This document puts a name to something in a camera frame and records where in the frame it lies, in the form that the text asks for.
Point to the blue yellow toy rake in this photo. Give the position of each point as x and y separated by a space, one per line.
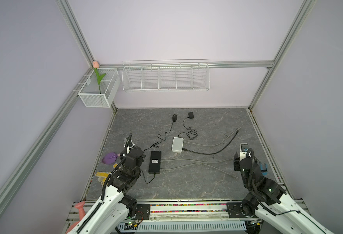
264 168

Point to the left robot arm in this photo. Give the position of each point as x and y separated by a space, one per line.
114 205

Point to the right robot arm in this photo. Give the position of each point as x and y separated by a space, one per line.
269 202

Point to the white mesh box basket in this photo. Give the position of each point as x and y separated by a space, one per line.
89 92

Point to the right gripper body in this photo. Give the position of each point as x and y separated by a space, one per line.
237 164

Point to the pink watering can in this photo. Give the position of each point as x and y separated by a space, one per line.
82 213

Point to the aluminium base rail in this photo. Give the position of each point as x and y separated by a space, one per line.
185 217

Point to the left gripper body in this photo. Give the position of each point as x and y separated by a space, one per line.
142 159

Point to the purple pink toy shovel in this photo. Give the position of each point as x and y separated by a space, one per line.
110 158

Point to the artificial tulip flower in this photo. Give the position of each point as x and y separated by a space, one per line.
99 76

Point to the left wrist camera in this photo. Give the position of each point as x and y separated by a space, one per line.
129 145

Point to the white wire wall basket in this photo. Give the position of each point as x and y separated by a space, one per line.
166 75

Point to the black network switch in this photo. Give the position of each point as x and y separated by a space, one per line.
155 162

